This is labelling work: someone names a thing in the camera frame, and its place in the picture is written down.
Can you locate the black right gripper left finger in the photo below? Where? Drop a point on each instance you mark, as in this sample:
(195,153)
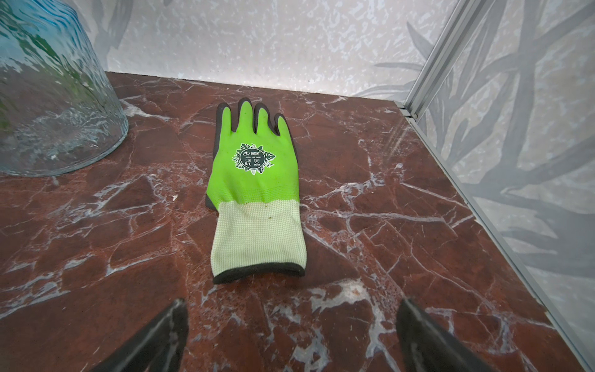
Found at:
(158,346)

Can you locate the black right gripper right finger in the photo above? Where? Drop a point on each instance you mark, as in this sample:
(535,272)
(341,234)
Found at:
(426,346)

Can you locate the green work glove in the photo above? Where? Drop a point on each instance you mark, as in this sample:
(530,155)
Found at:
(254,187)

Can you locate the blue textured glass vase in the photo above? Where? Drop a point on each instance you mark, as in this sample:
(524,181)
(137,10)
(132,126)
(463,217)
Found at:
(59,112)

